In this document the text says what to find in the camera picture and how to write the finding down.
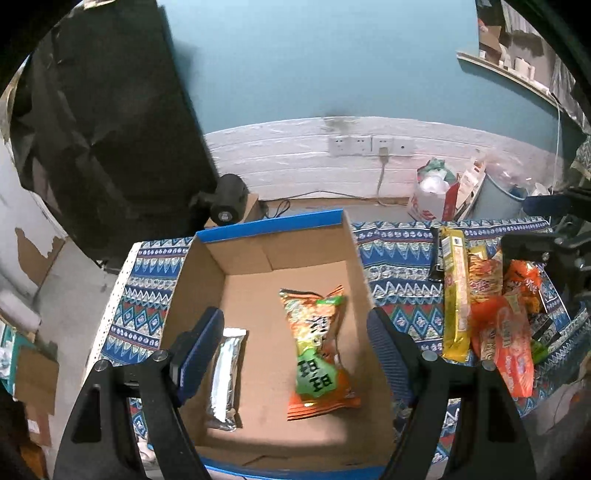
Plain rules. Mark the black round device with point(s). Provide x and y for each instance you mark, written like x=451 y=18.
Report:
x=226 y=198

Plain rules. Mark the wall shelf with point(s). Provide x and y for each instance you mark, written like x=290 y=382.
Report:
x=508 y=74

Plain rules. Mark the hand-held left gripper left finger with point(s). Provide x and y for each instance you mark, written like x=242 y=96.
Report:
x=203 y=350

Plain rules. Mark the white wall socket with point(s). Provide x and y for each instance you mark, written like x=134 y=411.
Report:
x=376 y=141
x=360 y=145
x=404 y=145
x=338 y=145

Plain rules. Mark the blue-rimmed cardboard box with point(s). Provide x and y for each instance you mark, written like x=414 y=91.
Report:
x=258 y=295

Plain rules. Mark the white plastic bag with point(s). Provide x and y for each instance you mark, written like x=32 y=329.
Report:
x=429 y=194

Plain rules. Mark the blue patterned tablecloth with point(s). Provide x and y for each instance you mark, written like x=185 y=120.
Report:
x=397 y=258

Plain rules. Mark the dark cloth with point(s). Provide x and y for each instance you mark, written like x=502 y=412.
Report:
x=115 y=138

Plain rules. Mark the flat cardboard boxes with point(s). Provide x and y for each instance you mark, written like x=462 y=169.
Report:
x=37 y=378

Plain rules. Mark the long yellow snack packet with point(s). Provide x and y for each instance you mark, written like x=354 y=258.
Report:
x=455 y=300

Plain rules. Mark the red and white carton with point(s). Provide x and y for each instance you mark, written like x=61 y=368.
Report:
x=468 y=184

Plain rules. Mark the orange-red snack packet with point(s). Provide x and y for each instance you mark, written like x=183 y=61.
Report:
x=508 y=350

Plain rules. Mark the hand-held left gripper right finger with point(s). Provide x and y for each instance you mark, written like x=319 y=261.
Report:
x=388 y=350

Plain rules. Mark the silver foil snack bar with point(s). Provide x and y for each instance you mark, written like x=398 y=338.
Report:
x=226 y=383

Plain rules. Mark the orange and green snack bag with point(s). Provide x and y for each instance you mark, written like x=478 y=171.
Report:
x=318 y=369

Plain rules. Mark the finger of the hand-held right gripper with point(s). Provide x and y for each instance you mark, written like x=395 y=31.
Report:
x=526 y=249
x=547 y=204

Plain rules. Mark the small black packet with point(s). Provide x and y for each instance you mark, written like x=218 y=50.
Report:
x=436 y=258

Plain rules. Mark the white roll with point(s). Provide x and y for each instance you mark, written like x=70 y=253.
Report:
x=18 y=309

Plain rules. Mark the yellow and red snack bag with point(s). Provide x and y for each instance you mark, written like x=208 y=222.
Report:
x=485 y=281

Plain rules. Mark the grey bucket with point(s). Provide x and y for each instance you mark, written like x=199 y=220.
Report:
x=496 y=198

